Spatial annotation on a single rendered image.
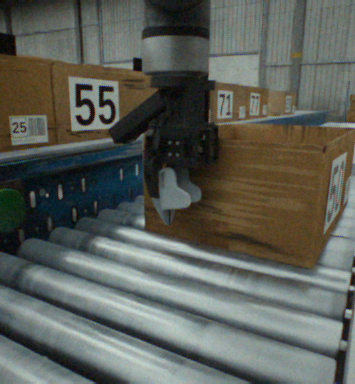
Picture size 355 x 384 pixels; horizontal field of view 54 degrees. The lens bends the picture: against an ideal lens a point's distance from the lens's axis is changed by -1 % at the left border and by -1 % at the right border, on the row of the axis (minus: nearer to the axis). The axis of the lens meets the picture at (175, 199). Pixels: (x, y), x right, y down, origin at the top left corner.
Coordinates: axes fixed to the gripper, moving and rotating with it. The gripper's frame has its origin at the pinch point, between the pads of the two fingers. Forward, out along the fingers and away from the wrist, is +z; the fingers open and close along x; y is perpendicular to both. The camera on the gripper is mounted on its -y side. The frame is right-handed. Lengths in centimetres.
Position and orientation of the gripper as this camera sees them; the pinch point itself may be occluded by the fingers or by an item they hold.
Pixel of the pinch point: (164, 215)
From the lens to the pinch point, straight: 53.6
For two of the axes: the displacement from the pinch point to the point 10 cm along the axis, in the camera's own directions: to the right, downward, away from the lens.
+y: 8.7, 1.3, -4.7
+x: 4.9, -2.4, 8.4
